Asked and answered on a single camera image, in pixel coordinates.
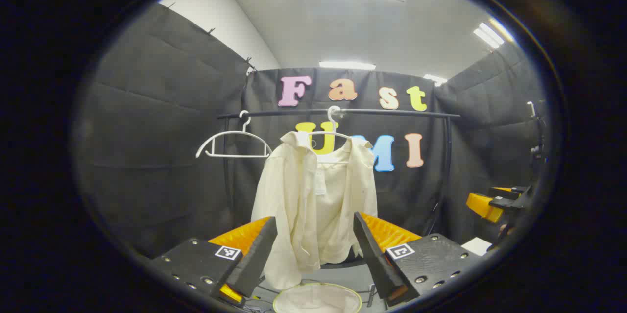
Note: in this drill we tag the black clothes rack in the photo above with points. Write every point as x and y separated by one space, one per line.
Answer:
392 112

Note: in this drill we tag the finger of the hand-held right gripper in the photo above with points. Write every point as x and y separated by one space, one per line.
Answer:
482 206
514 189

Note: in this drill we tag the black backdrop cloth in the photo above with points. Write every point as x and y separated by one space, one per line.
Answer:
171 132

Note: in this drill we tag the yellow-rimmed mesh laundry hamper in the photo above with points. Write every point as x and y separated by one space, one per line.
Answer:
318 300

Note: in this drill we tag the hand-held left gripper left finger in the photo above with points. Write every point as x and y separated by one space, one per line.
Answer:
254 259

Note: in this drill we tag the cream shirt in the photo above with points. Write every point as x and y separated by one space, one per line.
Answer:
289 195

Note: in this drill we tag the white plastic hanger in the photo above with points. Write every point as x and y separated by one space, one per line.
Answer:
235 132
333 127

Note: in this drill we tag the white paper sheet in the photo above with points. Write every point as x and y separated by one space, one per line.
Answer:
476 247

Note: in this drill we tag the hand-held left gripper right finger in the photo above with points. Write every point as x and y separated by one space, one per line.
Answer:
374 259

